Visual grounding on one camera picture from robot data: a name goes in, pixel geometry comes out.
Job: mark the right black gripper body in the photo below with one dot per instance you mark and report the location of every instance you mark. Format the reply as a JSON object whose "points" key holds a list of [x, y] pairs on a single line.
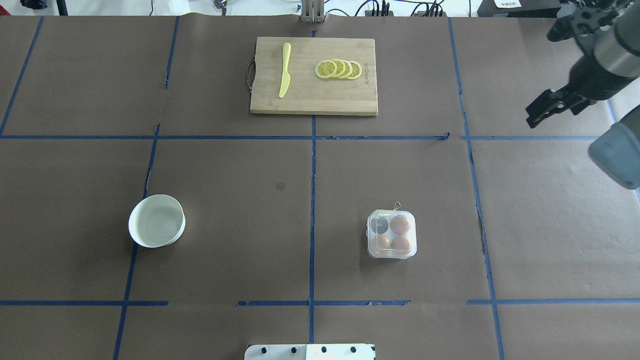
{"points": [[593, 76]]}

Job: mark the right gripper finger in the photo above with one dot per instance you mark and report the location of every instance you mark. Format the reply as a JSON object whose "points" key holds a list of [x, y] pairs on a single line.
{"points": [[574, 105], [548, 103]]}

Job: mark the clear plastic egg box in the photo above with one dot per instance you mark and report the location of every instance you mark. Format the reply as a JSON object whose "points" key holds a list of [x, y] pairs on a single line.
{"points": [[378, 222]]}

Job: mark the brown egg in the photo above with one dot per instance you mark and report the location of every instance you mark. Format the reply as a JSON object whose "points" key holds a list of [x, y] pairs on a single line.
{"points": [[401, 224], [382, 244], [401, 245]]}

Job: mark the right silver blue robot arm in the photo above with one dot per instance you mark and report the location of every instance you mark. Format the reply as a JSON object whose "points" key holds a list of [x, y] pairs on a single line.
{"points": [[607, 33]]}

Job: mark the black computer box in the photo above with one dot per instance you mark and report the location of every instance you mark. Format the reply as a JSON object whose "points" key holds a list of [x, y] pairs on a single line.
{"points": [[519, 8]]}

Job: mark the yellow lemon slice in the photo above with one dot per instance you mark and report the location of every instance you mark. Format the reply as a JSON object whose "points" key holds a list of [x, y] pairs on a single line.
{"points": [[356, 70], [347, 70], [340, 68], [326, 69]]}

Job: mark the orange black usb hub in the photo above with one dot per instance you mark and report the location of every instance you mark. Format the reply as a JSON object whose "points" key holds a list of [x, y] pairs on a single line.
{"points": [[421, 12]]}

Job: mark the wooden cutting board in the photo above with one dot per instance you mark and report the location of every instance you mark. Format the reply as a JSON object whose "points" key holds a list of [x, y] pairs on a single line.
{"points": [[308, 94]]}

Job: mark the yellow plastic knife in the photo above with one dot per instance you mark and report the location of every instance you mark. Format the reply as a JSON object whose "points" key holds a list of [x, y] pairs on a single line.
{"points": [[285, 74]]}

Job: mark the white round bowl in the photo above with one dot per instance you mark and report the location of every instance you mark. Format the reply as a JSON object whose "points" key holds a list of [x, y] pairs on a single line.
{"points": [[157, 221]]}

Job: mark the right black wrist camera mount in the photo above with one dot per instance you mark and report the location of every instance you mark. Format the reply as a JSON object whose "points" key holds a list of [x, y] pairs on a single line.
{"points": [[588, 20]]}

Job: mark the aluminium frame post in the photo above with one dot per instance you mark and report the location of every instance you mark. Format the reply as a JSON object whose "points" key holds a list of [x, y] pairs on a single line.
{"points": [[313, 11]]}

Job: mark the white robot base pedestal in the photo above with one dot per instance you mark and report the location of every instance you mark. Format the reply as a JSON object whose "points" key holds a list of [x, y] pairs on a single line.
{"points": [[313, 351]]}

